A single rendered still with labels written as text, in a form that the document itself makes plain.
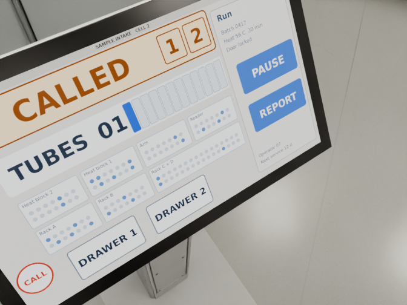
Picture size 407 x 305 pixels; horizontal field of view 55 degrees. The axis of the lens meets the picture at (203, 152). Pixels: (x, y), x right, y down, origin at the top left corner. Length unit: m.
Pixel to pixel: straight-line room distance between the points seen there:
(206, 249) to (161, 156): 1.05
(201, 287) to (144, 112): 1.08
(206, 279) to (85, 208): 1.04
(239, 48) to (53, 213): 0.31
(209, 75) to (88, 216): 0.23
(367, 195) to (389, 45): 0.96
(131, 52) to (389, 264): 1.46
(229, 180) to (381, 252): 1.25
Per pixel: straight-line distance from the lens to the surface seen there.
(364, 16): 2.56
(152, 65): 0.48
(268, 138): 0.58
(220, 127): 0.53
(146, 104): 0.48
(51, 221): 0.50
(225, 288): 1.50
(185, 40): 0.50
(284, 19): 0.58
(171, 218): 0.54
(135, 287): 1.50
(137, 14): 0.48
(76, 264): 0.53
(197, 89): 0.51
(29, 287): 0.53
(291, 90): 0.60
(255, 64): 0.55
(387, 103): 2.16
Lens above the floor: 1.50
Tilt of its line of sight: 60 degrees down
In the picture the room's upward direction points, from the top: 6 degrees clockwise
